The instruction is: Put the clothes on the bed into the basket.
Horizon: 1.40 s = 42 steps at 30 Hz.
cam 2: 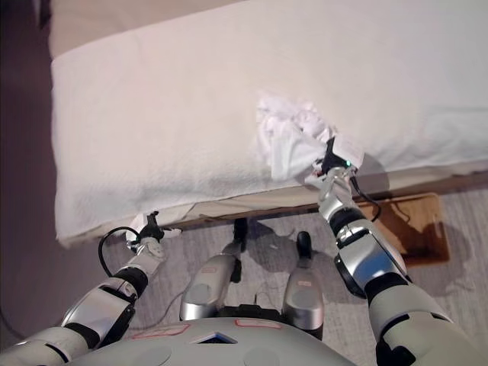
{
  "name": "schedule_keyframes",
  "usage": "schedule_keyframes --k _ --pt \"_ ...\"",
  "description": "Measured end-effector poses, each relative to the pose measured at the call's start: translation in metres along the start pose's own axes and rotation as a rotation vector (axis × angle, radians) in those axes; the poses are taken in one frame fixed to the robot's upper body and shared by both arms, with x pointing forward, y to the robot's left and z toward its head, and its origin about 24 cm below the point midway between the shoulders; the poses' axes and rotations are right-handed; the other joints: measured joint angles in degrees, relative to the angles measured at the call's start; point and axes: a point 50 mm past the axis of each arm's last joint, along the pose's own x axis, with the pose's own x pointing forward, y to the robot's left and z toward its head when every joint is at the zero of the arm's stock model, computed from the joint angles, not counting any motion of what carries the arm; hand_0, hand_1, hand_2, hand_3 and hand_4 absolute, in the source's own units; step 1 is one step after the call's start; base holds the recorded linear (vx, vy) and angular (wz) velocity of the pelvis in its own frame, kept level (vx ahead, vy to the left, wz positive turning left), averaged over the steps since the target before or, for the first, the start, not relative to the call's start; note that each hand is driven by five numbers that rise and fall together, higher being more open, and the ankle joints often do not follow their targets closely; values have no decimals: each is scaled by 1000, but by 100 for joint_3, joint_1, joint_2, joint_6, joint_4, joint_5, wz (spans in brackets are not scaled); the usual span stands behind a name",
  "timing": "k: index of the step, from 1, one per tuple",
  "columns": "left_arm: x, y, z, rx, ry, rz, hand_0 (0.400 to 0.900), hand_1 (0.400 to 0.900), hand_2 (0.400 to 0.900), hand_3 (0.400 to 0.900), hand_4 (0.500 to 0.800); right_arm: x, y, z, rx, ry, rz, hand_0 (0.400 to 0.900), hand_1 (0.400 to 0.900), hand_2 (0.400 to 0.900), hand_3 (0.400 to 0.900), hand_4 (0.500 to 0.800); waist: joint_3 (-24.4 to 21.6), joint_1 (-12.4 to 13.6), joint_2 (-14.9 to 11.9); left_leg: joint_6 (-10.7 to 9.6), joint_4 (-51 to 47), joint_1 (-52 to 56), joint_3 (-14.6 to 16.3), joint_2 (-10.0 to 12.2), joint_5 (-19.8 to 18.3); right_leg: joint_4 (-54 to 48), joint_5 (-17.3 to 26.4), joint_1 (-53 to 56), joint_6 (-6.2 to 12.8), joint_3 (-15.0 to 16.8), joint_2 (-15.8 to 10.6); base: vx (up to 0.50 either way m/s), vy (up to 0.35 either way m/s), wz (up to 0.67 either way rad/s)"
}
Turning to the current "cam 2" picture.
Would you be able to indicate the silver robot leg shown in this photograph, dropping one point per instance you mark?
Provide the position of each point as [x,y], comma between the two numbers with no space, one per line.
[207,286]
[305,289]

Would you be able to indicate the silver left robot leg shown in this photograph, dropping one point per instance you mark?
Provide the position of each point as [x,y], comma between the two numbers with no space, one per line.
[207,286]

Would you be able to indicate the white bed mattress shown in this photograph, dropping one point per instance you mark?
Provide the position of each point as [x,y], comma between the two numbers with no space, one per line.
[99,23]

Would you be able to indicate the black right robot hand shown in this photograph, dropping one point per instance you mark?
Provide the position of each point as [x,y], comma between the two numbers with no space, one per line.
[335,156]

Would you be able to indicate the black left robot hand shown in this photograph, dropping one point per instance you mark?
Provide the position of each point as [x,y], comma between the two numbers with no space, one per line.
[150,230]

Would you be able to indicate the silver right robot leg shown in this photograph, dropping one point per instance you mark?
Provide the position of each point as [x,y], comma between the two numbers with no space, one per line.
[305,289]

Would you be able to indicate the white textured bed blanket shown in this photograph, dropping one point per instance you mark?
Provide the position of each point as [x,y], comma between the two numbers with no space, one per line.
[190,114]

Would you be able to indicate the robot torso and legs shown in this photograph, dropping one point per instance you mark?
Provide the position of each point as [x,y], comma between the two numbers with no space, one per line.
[267,251]

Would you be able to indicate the grey robot torso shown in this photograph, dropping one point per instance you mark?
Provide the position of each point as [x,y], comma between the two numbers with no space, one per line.
[213,343]

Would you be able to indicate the white clothes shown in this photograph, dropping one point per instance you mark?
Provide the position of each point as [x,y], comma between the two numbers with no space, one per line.
[289,141]

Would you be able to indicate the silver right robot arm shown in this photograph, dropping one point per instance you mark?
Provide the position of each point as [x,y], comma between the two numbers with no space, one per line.
[366,259]

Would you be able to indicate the brown wooden basket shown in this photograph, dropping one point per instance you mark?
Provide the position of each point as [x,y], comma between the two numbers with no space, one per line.
[419,228]

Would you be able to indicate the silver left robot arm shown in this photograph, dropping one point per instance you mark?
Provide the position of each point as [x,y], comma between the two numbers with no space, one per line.
[103,301]

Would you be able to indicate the wooden bed frame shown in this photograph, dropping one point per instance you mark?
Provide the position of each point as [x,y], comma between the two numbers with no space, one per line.
[289,210]

